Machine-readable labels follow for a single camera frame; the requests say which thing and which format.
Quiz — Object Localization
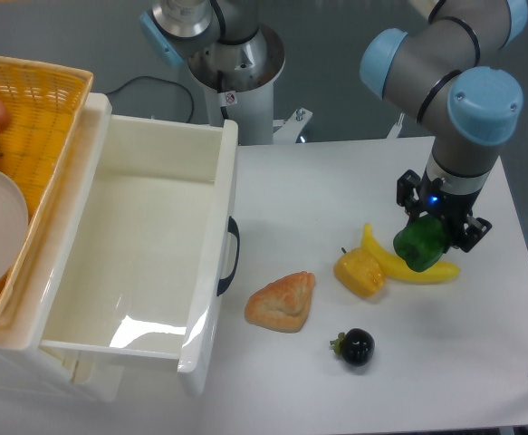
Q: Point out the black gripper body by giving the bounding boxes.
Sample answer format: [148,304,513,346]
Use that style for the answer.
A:
[418,172,481,240]

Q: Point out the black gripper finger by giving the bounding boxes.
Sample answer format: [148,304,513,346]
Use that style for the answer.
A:
[396,169,422,222]
[454,216,492,253]

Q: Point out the green bell pepper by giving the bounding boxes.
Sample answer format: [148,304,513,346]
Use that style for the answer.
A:
[393,215,450,273]

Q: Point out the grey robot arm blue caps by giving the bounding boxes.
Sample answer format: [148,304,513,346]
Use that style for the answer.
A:
[360,1,528,252]

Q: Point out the orange pepper half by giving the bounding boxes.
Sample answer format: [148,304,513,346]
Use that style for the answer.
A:
[333,247,386,298]

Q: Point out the open white upper drawer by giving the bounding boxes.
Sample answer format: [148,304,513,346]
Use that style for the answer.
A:
[40,113,241,386]

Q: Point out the white drawer cabinet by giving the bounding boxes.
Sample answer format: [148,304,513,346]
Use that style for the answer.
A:
[0,94,237,401]

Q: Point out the yellow banana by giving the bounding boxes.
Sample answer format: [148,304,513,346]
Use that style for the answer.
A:
[360,223,461,285]

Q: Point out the dark purple mangosteen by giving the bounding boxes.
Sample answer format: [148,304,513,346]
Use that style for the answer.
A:
[330,328,375,367]

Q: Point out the triangular pastry bread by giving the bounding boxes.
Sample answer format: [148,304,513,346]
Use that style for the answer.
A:
[245,271,316,334]

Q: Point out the orange wicker basket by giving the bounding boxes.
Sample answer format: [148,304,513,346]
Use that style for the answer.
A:
[0,56,93,316]

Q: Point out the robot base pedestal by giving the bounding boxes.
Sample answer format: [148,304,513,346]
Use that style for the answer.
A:
[139,0,312,146]

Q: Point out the black cable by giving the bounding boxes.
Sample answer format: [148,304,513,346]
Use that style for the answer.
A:
[104,75,196,123]

